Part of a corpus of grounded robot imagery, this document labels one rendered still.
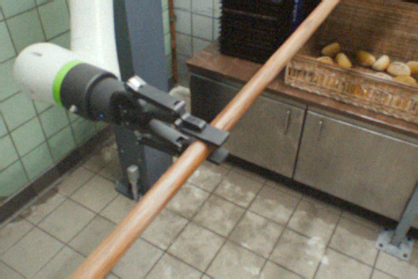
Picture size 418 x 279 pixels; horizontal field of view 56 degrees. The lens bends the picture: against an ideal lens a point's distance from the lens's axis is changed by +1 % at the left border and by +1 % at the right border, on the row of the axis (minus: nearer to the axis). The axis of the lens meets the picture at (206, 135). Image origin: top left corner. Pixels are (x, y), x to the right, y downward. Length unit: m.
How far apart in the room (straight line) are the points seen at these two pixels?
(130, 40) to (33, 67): 0.75
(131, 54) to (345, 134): 0.92
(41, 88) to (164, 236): 1.25
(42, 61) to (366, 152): 1.35
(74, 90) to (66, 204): 1.45
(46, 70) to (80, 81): 0.07
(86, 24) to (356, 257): 1.49
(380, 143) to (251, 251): 0.71
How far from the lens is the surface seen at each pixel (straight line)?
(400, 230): 1.92
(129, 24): 1.44
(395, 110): 1.68
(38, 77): 0.74
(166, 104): 0.58
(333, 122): 1.72
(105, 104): 0.65
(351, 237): 1.97
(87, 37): 0.86
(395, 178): 1.81
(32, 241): 2.01
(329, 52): 1.97
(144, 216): 0.50
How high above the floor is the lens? 1.50
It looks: 40 degrees down
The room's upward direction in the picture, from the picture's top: straight up
